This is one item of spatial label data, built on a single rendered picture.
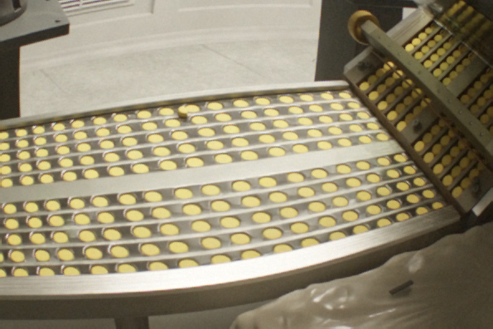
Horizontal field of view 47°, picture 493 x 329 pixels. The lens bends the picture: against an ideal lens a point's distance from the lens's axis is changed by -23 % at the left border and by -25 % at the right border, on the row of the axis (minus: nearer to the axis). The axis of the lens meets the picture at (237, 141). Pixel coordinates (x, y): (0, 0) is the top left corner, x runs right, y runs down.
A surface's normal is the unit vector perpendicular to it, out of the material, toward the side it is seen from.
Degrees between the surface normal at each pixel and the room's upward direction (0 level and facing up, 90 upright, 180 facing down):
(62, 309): 90
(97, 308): 90
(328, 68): 90
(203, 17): 90
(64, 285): 0
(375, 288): 7
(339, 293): 25
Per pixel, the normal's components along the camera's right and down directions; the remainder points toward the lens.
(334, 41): -0.89, 0.16
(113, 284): 0.09, -0.85
